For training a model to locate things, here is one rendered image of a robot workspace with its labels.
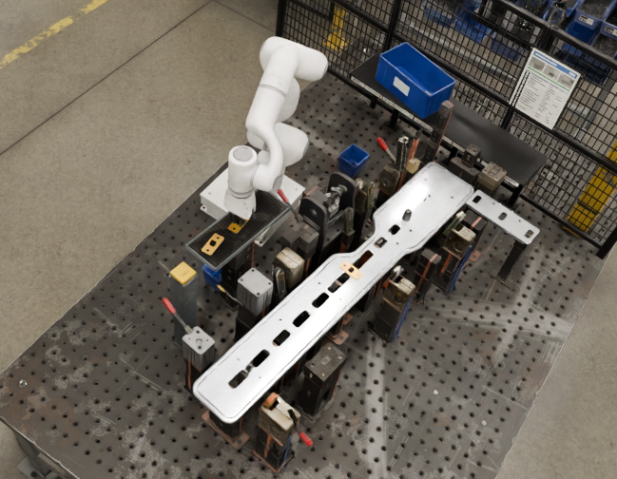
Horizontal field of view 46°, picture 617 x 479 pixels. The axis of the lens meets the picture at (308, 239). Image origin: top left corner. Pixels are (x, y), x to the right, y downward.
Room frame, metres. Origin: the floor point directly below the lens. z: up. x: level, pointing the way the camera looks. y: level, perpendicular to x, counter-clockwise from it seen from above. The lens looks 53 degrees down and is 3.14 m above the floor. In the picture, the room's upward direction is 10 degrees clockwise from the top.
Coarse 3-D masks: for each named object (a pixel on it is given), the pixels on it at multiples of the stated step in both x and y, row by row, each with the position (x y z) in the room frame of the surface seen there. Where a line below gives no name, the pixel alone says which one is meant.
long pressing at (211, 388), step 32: (416, 192) 1.93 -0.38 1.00; (448, 192) 1.96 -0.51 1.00; (384, 224) 1.74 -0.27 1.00; (416, 224) 1.77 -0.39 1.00; (352, 256) 1.57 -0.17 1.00; (384, 256) 1.60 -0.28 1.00; (320, 288) 1.41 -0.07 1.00; (352, 288) 1.43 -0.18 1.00; (288, 320) 1.26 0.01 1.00; (320, 320) 1.28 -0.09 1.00; (256, 352) 1.12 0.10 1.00; (288, 352) 1.14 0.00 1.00; (224, 384) 0.99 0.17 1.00; (256, 384) 1.01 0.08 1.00; (224, 416) 0.89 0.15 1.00
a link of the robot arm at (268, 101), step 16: (256, 96) 1.68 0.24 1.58; (272, 96) 1.67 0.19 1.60; (256, 112) 1.63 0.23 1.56; (272, 112) 1.64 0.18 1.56; (256, 128) 1.59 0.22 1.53; (272, 128) 1.60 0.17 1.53; (272, 144) 1.55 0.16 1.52; (272, 160) 1.51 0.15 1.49; (256, 176) 1.46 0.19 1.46; (272, 176) 1.47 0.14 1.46
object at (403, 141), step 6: (396, 138) 2.00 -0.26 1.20; (402, 138) 1.99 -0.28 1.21; (402, 144) 1.97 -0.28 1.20; (408, 144) 1.96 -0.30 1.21; (402, 150) 1.97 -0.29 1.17; (396, 156) 1.97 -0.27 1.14; (402, 156) 1.99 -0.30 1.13; (396, 162) 1.97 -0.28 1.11; (402, 162) 1.99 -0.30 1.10; (396, 168) 1.96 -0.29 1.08; (402, 168) 1.98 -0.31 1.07
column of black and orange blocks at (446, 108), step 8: (448, 104) 2.24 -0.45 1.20; (440, 112) 2.23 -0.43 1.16; (448, 112) 2.22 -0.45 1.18; (440, 120) 2.23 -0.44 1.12; (448, 120) 2.24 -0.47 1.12; (440, 128) 2.23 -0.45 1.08; (432, 136) 2.24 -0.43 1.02; (440, 136) 2.23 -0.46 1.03; (432, 144) 2.23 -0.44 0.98; (432, 152) 2.22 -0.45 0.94; (424, 160) 2.23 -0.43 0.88; (432, 160) 2.23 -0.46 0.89
